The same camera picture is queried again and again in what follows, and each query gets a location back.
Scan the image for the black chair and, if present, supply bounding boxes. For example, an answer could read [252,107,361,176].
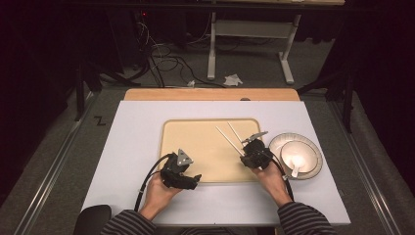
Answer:
[72,205,113,235]

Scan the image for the aluminium floor rail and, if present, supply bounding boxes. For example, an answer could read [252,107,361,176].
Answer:
[13,92,100,235]
[327,99,403,235]

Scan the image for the tangle of floor cables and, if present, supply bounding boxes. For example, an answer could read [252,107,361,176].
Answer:
[135,18,227,89]

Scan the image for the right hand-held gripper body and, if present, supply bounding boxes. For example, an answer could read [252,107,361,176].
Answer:
[241,130,274,170]

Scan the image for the white ceramic spoon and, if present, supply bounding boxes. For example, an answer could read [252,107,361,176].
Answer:
[290,156,305,179]

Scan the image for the white bowl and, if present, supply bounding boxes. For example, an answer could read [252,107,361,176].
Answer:
[280,140,319,174]

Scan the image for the white plate with dark rim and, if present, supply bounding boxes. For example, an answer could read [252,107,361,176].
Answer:
[267,131,324,181]

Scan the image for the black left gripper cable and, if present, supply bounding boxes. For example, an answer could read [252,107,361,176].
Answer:
[133,153,173,213]

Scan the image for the white metal desk frame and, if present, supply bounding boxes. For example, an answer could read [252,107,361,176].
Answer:
[207,12,302,85]

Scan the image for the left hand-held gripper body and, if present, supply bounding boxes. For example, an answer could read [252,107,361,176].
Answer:
[160,149,195,190]

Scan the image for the person's left hand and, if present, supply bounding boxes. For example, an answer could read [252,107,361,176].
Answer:
[140,172,184,220]

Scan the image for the white board mat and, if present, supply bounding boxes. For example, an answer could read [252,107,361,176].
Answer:
[81,100,351,227]

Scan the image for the black metal stand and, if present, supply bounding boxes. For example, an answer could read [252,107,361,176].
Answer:
[296,65,356,134]
[73,60,142,122]

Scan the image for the person's right hand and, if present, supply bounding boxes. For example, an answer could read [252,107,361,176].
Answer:
[253,161,294,209]

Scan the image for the crumpled white paper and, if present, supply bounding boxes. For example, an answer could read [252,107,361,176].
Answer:
[223,73,244,87]

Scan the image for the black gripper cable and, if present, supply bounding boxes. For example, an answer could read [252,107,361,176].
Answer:
[133,153,173,213]
[268,153,296,202]

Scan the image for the beige plastic tray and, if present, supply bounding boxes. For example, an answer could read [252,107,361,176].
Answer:
[159,117,266,184]

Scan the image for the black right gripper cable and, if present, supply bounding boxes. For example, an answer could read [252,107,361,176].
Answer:
[268,153,296,202]

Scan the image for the white chopstick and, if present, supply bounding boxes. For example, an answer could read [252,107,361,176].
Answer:
[214,125,245,157]
[226,121,245,144]

